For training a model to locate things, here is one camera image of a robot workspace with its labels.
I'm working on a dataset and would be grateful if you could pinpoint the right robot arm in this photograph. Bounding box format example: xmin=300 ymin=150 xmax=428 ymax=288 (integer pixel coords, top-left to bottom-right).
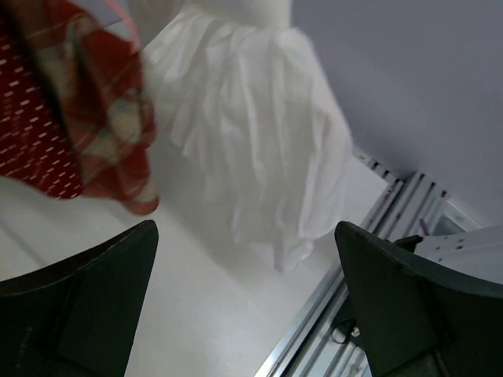
xmin=413 ymin=225 xmax=502 ymax=279

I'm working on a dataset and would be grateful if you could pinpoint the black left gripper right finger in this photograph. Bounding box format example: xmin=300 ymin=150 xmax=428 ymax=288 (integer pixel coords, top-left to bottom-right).
xmin=335 ymin=221 xmax=502 ymax=376

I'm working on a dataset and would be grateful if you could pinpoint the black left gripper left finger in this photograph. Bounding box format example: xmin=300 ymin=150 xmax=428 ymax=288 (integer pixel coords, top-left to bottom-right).
xmin=1 ymin=220 xmax=159 ymax=376

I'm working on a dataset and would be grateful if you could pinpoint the pink hanger with plaid skirt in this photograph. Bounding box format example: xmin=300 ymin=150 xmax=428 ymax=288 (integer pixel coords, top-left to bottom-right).
xmin=105 ymin=0 xmax=140 ymax=53

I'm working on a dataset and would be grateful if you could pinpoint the beige red plaid skirt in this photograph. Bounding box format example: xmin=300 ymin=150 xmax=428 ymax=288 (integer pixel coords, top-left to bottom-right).
xmin=3 ymin=1 xmax=160 ymax=215

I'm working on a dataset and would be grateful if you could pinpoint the aluminium mounting rail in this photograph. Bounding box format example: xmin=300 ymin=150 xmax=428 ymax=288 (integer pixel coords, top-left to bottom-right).
xmin=259 ymin=159 xmax=490 ymax=376

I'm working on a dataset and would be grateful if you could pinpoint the red polka dot skirt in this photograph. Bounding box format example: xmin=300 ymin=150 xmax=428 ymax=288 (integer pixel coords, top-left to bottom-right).
xmin=1 ymin=18 xmax=83 ymax=199

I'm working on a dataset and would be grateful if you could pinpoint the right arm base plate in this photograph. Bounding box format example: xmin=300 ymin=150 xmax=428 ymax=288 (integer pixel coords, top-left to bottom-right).
xmin=331 ymin=298 xmax=362 ymax=347

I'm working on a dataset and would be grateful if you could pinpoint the white pleated skirt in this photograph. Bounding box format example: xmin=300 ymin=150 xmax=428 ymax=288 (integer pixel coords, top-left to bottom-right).
xmin=129 ymin=1 xmax=353 ymax=271

